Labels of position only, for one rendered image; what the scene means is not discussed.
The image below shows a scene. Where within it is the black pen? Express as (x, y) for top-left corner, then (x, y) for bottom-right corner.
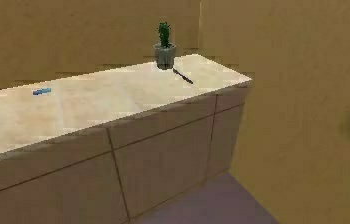
(172, 67), (195, 85)

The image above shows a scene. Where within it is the beige cupboard with drawers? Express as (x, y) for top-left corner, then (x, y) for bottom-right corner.
(0, 53), (253, 224)

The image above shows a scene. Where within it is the green cactus in grey pot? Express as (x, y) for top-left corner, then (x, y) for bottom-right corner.
(152, 21), (178, 71)

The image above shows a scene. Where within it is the small blue flat card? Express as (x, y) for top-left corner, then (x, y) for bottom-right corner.
(32, 87), (53, 97)

